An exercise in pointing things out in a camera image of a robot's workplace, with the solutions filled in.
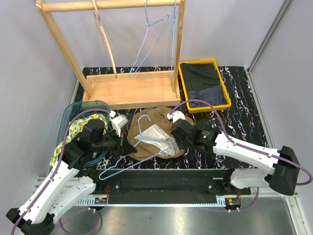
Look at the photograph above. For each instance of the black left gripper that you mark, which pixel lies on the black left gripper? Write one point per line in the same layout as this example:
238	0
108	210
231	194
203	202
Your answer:
122	148

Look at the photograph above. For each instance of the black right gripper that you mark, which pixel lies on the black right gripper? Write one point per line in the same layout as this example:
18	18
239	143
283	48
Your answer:
180	146

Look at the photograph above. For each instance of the tan brown skirt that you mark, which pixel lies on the tan brown skirt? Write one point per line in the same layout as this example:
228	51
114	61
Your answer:
159	128

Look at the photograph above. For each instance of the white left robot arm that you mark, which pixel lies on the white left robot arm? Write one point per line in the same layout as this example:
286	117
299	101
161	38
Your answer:
71	178

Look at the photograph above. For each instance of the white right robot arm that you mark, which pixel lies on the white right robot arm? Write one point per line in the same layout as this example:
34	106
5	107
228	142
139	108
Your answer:
272	167

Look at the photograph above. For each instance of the wooden hanger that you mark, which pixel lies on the wooden hanger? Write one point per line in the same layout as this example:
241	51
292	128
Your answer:
103	35

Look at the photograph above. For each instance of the yellow plastic tray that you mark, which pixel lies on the yellow plastic tray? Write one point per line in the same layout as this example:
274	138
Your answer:
197	106

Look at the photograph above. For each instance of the yellow floral cloth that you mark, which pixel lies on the yellow floral cloth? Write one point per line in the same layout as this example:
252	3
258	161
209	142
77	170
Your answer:
74	130

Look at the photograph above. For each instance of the dark blue garment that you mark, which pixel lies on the dark blue garment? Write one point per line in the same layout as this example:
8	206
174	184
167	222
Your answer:
213	95

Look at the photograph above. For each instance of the wooden clothes rack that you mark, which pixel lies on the wooden clothes rack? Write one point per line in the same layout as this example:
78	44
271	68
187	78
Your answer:
140	36

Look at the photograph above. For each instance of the teal plastic basket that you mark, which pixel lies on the teal plastic basket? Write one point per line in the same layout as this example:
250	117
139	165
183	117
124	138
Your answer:
78	110

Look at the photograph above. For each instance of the black striped garment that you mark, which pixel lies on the black striped garment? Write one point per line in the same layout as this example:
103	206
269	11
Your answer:
199	76

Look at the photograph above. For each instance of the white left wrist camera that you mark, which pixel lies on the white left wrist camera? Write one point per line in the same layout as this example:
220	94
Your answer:
117	122

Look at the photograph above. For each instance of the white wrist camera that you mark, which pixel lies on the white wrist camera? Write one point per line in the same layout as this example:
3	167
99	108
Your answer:
117	122
175	116

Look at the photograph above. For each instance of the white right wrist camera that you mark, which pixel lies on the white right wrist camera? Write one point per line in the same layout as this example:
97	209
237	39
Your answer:
175	116

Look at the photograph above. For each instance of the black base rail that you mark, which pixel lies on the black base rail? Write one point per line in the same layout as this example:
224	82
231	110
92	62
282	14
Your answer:
164	187

